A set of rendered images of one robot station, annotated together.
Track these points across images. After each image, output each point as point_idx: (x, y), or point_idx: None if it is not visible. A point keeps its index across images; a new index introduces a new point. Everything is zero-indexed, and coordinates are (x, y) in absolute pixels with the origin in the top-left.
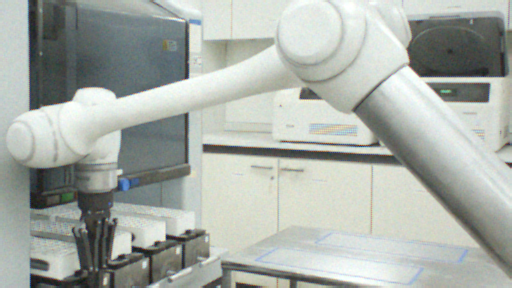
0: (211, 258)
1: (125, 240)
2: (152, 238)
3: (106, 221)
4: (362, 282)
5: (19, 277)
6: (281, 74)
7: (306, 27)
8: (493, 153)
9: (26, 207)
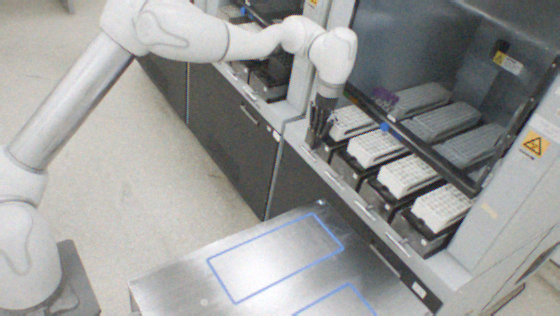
0: (399, 245)
1: (362, 154)
2: (384, 181)
3: (321, 112)
4: (229, 237)
5: None
6: None
7: None
8: (58, 83)
9: None
